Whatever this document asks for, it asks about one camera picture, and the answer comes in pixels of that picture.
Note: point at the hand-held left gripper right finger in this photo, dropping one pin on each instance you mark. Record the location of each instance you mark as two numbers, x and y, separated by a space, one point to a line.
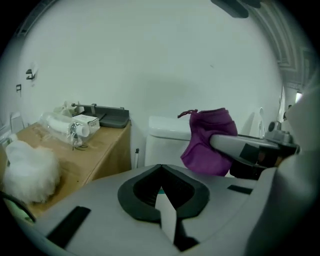
225 220

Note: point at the white toilet with tank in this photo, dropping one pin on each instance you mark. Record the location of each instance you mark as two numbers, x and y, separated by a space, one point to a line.
162 142

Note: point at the purple cloth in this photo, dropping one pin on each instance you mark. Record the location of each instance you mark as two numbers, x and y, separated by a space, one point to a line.
205 140

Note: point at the crumpled white bag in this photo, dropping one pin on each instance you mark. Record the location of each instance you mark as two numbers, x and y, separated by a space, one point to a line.
63 108

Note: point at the dark grey tray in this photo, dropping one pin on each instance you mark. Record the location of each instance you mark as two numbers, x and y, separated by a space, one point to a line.
112 117

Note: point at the white tube black cap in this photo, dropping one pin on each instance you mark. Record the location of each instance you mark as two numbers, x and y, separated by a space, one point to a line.
137 157

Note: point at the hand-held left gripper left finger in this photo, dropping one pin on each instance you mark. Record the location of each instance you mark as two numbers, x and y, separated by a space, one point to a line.
100 225

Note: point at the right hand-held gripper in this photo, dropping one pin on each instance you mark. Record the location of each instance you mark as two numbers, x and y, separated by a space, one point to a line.
287 200

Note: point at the small white box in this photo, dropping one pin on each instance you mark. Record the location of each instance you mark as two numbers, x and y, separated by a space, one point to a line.
87 122

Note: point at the large brown cardboard box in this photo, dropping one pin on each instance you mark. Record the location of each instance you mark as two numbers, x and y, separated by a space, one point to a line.
105 150

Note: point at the white fluffy brush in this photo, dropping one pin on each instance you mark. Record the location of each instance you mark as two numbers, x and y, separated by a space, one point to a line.
32 175

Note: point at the black wall hook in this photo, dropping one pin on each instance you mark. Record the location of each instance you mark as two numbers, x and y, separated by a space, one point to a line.
18 90
31 73

